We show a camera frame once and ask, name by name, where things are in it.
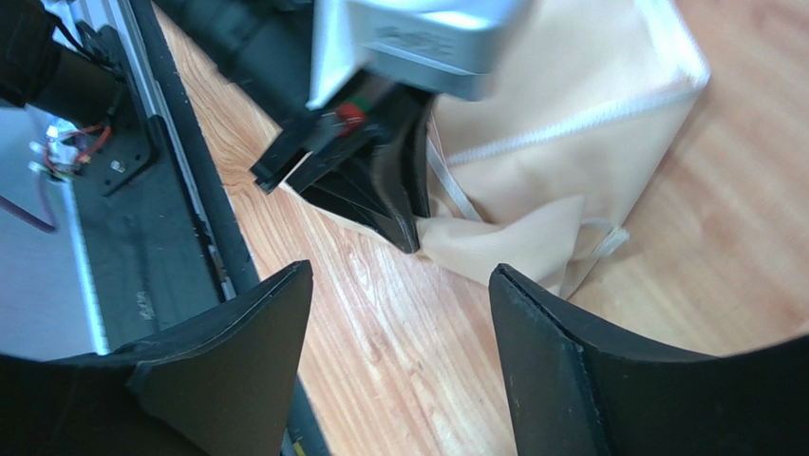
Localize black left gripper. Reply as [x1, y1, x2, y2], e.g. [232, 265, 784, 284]
[251, 70, 437, 254]

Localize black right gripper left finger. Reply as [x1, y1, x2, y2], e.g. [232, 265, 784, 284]
[1, 260, 313, 455]

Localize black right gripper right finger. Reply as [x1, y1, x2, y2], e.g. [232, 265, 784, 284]
[489, 264, 808, 455]

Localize beige cloth napkin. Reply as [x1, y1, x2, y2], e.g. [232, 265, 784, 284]
[283, 1, 710, 297]

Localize aluminium front rail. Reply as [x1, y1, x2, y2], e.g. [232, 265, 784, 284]
[0, 0, 238, 362]

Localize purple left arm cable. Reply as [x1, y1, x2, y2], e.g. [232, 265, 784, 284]
[0, 170, 62, 236]

